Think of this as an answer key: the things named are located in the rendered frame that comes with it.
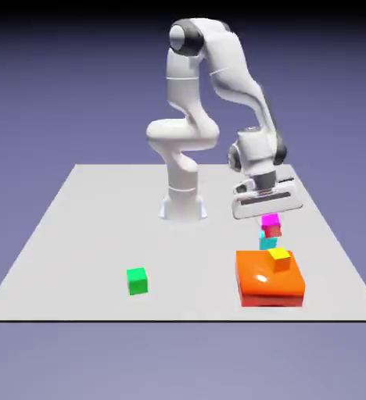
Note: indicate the small cyan cube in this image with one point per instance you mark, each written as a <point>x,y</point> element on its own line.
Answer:
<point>266,242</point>

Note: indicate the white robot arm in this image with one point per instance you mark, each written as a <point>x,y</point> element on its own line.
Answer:
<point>183,93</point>

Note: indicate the small magenta cube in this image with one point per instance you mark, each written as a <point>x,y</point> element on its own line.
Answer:
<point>270,223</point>

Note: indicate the small green cube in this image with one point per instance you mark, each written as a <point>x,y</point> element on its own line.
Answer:
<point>137,280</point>

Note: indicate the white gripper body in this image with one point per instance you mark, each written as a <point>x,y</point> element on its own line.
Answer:
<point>266,204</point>

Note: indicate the small yellow cube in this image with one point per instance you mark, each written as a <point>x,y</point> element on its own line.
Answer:
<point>280,257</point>

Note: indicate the large orange box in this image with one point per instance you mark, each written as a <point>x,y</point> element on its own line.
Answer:
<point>269,282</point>

